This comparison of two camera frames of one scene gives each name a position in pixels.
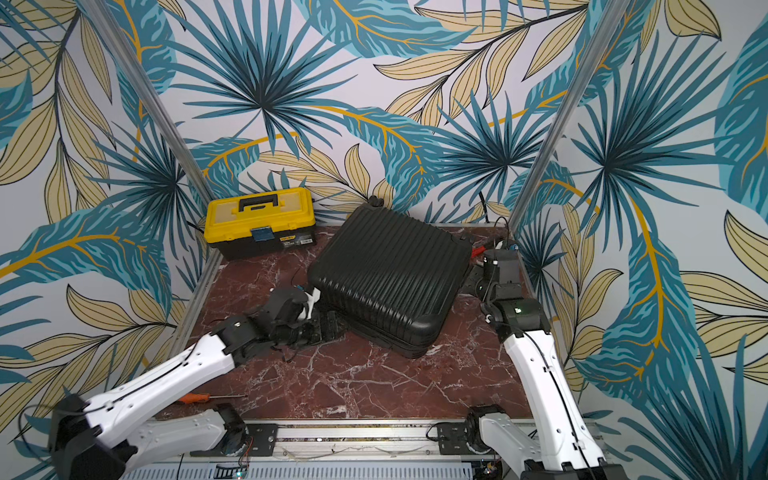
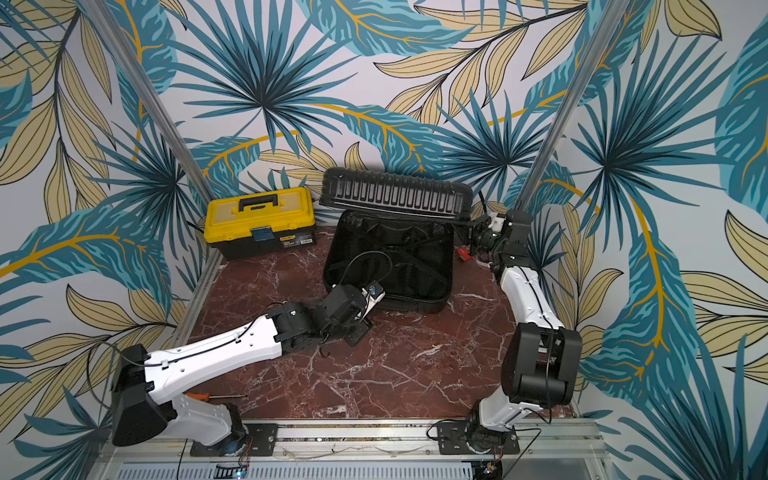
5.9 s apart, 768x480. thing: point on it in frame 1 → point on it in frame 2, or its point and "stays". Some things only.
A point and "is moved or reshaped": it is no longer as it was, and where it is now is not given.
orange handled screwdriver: [202, 397] stays
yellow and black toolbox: [252, 223] stays
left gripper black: [314, 329] → [362, 327]
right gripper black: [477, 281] → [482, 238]
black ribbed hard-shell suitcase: [390, 277] is moved or reshaped
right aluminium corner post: [602, 39] stays
